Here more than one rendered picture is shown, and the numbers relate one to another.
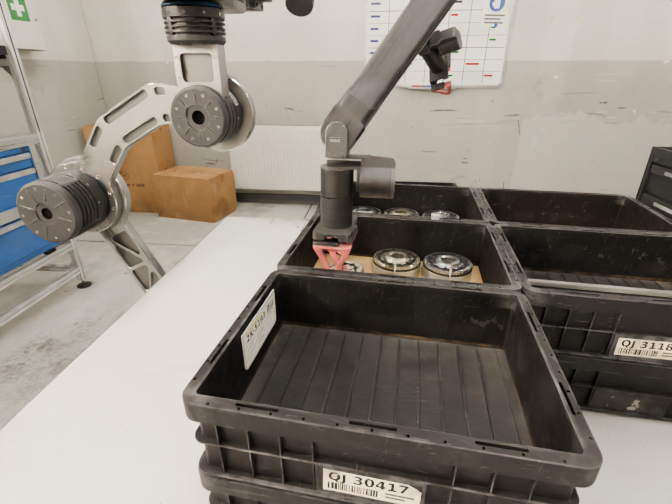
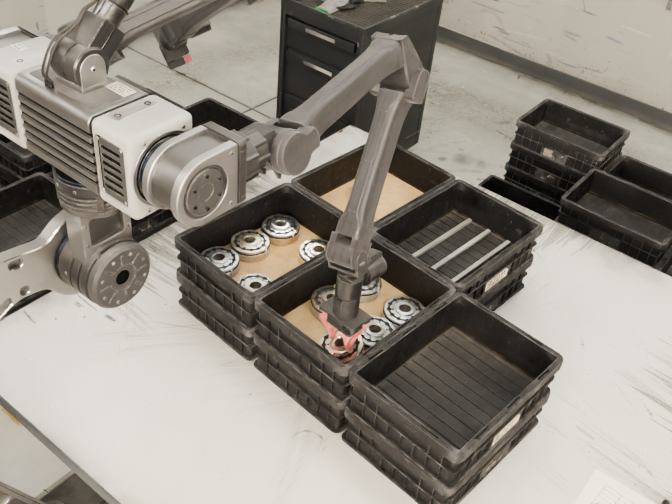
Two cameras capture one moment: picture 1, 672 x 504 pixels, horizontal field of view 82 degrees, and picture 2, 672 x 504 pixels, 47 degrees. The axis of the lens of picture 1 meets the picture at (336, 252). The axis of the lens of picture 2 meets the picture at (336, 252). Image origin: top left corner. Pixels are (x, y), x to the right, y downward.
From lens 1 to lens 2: 1.45 m
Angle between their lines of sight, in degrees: 53
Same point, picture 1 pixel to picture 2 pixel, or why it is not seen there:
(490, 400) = (481, 359)
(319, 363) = (407, 406)
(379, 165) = (375, 260)
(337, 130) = (362, 256)
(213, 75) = (119, 222)
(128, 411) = not seen: outside the picture
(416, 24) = (385, 164)
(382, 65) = (373, 199)
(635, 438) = not seen: hidden behind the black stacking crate
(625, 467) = not seen: hidden behind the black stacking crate
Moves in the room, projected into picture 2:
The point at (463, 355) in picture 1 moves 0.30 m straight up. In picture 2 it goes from (445, 344) to (469, 246)
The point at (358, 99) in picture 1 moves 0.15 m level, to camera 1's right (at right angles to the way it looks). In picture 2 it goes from (367, 229) to (402, 196)
